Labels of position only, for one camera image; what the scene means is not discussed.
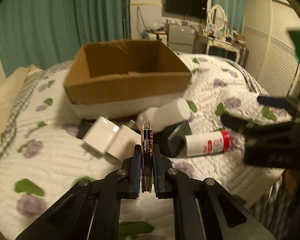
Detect white bottle red cap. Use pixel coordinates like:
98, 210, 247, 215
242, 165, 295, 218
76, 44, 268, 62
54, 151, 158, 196
185, 130, 230, 157

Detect white square box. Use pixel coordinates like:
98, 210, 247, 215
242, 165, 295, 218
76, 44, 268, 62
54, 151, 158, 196
83, 116, 120, 154
106, 125, 141, 161

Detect black rectangular box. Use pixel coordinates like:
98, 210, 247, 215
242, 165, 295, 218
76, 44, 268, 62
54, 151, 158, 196
153, 120, 192, 158

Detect white cylindrical bottle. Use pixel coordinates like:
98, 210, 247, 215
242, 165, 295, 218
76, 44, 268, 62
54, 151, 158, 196
136, 98, 191, 133

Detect pink patterned case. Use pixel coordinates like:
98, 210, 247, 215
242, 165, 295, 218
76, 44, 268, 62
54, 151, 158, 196
141, 121, 153, 193

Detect white dressing table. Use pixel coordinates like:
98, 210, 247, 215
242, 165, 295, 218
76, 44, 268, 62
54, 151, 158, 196
192, 33, 249, 67

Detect floral quilted bedspread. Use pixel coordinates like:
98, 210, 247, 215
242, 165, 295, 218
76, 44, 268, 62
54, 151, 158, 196
0, 54, 289, 239

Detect black small device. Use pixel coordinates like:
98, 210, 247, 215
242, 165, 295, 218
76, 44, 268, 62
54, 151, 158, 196
77, 119, 96, 139

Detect oval white vanity mirror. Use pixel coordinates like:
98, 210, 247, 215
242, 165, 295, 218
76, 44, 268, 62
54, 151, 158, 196
207, 4, 228, 33

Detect silver mini fridge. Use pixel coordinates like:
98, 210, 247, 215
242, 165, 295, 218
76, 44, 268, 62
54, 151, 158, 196
167, 24, 194, 53

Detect white suitcase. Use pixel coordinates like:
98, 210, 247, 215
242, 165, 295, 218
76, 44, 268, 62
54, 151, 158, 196
141, 31, 167, 45

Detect brown cardboard box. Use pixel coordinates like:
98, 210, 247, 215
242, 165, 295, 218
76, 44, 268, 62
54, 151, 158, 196
64, 40, 192, 119

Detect cream pillow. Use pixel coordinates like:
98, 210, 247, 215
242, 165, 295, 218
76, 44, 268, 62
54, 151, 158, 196
0, 64, 43, 136

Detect green curtain left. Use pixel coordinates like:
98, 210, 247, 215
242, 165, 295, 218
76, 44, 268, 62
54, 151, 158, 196
0, 0, 131, 76

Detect black wall television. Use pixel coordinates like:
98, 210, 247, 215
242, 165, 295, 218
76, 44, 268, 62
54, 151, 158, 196
165, 0, 207, 20

